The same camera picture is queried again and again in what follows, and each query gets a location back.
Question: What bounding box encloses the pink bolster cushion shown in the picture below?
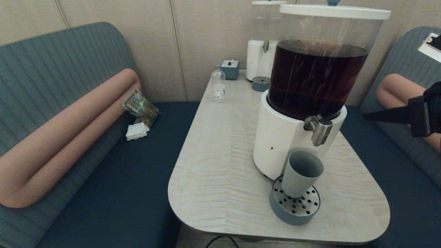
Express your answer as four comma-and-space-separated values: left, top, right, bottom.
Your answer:
375, 73, 441, 154
0, 68, 142, 209

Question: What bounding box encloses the blue-grey square box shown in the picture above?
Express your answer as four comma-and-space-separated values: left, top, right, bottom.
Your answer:
221, 60, 239, 80

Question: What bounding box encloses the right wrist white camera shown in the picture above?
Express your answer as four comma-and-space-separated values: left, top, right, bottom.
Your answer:
418, 33, 441, 63

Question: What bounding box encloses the large white dispenser lid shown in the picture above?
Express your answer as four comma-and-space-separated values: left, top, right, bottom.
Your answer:
279, 0, 392, 20

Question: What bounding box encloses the large blue-grey drip tray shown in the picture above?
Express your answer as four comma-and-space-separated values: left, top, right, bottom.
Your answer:
269, 175, 321, 226

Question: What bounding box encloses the large steel dispenser tap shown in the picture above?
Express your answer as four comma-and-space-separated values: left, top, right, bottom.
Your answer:
304, 115, 333, 147

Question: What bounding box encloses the white folded napkin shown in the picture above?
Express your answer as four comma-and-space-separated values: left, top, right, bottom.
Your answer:
125, 121, 150, 141

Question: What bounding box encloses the blue bench seat cushion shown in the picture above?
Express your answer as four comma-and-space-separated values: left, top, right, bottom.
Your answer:
339, 105, 441, 248
36, 102, 200, 248

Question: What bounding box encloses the large tea drink dispenser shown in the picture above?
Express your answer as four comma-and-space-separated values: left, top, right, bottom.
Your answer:
253, 14, 384, 181

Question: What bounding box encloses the small blue-grey drip tray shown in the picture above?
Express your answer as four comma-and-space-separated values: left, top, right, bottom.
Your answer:
252, 76, 270, 92

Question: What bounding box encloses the small water drink dispenser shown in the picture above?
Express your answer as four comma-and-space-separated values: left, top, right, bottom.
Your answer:
246, 4, 286, 82

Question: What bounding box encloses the grey plastic cup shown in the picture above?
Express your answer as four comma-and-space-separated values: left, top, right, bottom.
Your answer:
281, 150, 324, 199

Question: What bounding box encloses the green snack packet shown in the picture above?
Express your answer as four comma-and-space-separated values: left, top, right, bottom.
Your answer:
121, 89, 160, 128

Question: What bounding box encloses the small clear plastic bottle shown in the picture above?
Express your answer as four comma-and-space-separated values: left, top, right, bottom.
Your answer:
211, 65, 226, 103

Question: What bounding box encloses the black floor cable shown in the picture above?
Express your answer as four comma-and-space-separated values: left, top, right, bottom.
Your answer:
206, 236, 239, 248

